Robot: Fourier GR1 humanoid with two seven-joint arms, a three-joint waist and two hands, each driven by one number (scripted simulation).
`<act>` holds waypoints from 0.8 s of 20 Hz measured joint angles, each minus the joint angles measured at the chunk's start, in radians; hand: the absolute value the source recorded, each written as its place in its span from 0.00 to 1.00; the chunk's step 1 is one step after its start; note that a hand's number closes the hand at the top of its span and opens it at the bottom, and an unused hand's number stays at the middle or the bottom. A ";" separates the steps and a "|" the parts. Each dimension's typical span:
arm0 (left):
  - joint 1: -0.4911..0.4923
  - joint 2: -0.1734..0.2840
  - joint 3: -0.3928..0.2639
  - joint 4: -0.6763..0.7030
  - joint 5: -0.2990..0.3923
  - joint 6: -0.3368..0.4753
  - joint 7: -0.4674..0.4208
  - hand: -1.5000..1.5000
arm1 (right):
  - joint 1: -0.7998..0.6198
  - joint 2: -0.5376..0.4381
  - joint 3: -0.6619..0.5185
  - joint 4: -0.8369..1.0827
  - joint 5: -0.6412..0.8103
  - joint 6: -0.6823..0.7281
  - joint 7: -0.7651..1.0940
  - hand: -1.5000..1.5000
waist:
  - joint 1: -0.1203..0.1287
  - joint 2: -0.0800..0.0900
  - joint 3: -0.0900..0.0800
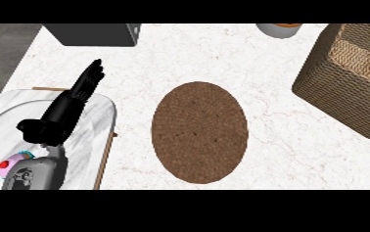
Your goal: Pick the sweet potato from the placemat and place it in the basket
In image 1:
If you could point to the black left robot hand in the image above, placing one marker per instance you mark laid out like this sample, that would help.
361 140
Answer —
62 112

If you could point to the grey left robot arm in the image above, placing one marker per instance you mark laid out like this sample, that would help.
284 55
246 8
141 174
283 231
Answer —
34 173

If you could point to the brown oval placemat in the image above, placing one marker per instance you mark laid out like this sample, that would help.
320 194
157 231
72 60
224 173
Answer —
199 132

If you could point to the brown wicker basket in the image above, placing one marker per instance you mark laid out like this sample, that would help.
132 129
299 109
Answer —
336 79

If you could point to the white marble cutting board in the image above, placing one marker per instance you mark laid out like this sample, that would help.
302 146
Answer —
88 138

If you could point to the dark grey box appliance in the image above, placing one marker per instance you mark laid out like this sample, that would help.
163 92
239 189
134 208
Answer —
94 34

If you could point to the grey cup with orange content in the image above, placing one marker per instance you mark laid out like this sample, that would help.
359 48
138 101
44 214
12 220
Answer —
278 30

